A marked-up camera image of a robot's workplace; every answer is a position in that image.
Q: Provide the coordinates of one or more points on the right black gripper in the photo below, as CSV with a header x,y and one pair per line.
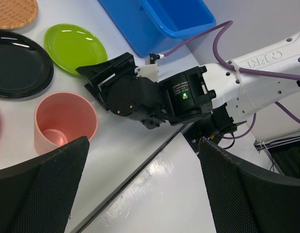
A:
x,y
116,87

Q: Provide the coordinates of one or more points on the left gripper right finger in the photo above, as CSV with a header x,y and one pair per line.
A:
x,y
246,198

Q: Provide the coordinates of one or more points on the blue plastic bin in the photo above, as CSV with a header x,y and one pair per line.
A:
x,y
158,25

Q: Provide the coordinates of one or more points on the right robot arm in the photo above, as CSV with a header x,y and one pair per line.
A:
x,y
218,96

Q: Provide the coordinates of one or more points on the green plastic plate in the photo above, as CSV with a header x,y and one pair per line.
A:
x,y
71,46

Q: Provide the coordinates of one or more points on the brown woven bamboo tray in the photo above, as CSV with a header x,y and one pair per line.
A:
x,y
16,14

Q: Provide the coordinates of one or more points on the black plastic plate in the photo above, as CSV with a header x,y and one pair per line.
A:
x,y
25,67

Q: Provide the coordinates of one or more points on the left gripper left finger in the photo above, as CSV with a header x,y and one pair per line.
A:
x,y
37,196

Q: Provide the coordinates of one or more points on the pink plastic cup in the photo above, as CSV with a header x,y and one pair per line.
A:
x,y
60,118

